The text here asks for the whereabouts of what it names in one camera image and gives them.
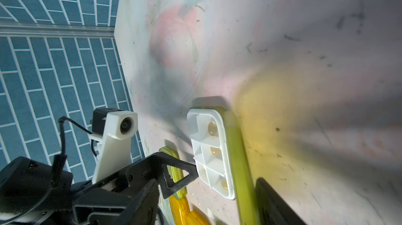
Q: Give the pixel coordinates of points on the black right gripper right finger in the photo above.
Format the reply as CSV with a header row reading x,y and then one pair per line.
x,y
272,207

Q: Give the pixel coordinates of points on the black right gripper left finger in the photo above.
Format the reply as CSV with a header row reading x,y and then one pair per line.
x,y
143,209

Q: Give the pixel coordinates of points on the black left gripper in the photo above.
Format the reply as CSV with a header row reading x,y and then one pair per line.
x,y
102,203

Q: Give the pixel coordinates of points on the green pillbox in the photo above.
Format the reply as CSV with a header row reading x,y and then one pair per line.
x,y
221,159

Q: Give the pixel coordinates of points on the green pillbox sideways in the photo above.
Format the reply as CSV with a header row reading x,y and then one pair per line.
x,y
175,173

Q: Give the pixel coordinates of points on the orange pillbox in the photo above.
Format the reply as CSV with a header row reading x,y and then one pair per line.
x,y
182,215

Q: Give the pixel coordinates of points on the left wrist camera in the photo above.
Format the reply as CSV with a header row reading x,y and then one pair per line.
x,y
113,130

